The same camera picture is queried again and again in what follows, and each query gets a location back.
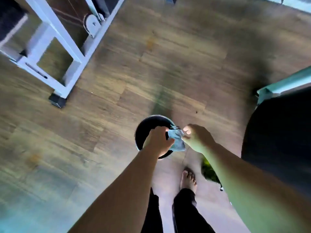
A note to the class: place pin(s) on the green leafy object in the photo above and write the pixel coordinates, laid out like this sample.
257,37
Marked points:
209,171

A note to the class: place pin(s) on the person's right fingers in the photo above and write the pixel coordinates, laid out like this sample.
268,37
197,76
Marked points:
187,131

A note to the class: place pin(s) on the person's left trouser leg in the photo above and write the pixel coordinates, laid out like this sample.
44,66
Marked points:
151,215

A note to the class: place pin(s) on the large black round cushion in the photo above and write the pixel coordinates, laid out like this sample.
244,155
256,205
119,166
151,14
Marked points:
279,143

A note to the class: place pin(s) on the pale teal frame bar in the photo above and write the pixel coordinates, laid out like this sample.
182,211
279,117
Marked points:
283,86

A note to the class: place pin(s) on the person's left forearm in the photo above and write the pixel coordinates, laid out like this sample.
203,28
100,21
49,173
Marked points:
121,196

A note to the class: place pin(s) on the person's right hand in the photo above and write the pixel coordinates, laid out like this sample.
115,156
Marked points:
199,139

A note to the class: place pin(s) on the person's left hand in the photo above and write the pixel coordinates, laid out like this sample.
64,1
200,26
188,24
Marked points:
156,144

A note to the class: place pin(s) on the black padded seat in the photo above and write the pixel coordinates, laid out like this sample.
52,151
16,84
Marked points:
10,19

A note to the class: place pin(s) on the person's left fingers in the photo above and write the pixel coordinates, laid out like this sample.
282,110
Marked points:
160,129

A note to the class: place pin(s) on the white metal frame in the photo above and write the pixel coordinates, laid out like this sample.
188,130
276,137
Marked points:
60,46

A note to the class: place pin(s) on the black rubber frame foot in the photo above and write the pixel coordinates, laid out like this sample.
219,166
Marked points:
57,100

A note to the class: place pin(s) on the person's right foot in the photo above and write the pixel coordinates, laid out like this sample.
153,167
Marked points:
188,180

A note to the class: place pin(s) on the person's trouser leg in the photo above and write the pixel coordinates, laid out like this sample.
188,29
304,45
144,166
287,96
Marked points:
151,215
188,213

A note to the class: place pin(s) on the person's right forearm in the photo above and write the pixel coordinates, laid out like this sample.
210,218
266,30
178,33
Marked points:
250,191

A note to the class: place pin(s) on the white round wheel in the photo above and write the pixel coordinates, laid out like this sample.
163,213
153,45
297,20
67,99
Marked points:
92,24

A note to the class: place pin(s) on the light blue cloth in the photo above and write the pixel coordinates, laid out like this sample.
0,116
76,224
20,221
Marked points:
177,141

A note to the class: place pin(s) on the person's right trouser leg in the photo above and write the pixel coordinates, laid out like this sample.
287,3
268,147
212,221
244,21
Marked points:
188,213

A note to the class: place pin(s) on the round black bin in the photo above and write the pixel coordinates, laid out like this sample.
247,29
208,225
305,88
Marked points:
145,131

